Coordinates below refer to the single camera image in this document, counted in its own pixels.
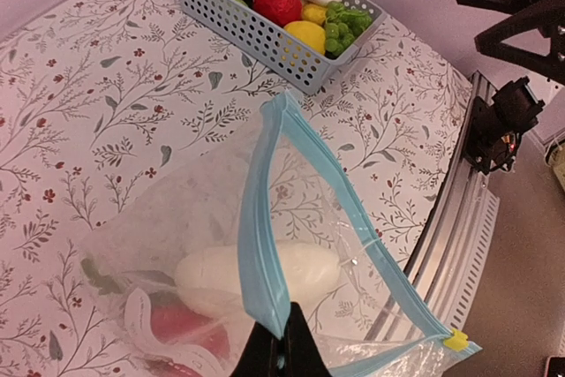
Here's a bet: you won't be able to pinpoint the blue plastic basket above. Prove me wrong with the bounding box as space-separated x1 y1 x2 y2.
181 0 387 94

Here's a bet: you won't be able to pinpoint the white toy radish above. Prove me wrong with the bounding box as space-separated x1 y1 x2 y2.
174 240 341 319

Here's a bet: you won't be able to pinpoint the floral table mat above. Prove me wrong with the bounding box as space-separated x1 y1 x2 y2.
1 0 471 376

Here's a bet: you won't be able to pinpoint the front aluminium rail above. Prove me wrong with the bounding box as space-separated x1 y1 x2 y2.
403 72 500 330

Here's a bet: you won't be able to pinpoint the green toy grapes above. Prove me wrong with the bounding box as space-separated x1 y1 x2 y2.
324 1 373 58

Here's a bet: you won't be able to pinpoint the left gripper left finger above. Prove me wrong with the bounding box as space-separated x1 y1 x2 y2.
231 322 283 377

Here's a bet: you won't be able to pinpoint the red toy cabbage ball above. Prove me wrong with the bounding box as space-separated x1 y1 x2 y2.
252 0 302 27

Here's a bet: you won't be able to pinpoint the yellow toy banana piece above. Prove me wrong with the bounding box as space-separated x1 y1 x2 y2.
301 4 328 26

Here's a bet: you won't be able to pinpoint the yellow toy lemon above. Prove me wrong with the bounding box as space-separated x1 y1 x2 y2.
284 20 326 55

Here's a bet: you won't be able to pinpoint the clear zip top bag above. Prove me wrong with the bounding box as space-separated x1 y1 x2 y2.
80 92 478 376

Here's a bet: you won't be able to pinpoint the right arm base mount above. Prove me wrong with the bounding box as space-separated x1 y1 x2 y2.
463 77 545 175

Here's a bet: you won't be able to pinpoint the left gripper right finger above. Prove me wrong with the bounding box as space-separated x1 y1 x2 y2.
282 302 329 377

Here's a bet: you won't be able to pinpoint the red toy tomato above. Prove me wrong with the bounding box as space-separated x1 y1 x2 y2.
149 299 230 376

